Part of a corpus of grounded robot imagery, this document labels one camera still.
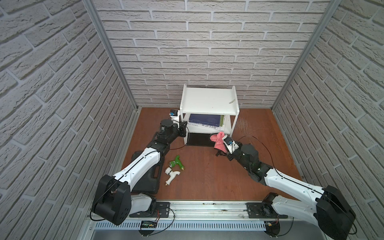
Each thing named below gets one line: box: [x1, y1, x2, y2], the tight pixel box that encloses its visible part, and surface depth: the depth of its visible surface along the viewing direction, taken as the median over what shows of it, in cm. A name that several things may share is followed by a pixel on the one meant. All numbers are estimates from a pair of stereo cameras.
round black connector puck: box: [264, 221, 281, 237], surface depth 72 cm
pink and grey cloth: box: [209, 131, 228, 154], surface depth 81 cm
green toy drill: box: [168, 155, 185, 171], surface depth 89 cm
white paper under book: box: [187, 115, 227, 132], surface depth 87 cm
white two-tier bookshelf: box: [180, 84, 240, 145], surface depth 81 cm
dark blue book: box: [188, 113, 224, 127], surface depth 87 cm
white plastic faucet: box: [164, 167, 181, 186], surface depth 85 cm
